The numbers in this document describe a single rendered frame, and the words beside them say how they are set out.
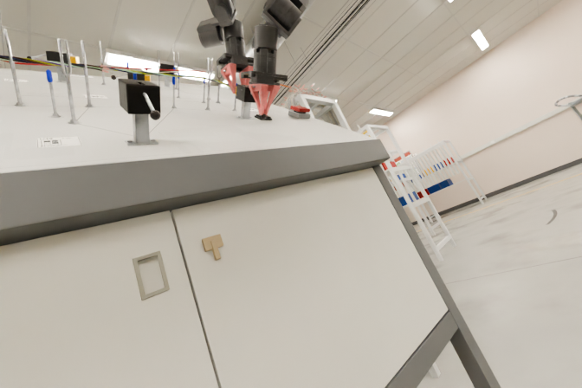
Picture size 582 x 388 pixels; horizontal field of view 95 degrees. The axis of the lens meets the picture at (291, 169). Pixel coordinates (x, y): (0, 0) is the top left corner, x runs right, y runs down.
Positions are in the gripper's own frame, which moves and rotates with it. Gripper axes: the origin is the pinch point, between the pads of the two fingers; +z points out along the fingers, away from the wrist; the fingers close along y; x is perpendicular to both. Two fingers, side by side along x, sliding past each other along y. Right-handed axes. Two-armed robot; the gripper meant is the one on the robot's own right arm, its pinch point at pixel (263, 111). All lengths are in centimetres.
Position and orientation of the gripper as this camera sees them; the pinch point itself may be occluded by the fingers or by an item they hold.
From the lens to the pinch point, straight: 70.4
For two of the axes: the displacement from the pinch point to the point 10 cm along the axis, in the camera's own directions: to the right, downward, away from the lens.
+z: -0.6, 9.7, 2.4
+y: -8.3, 0.8, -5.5
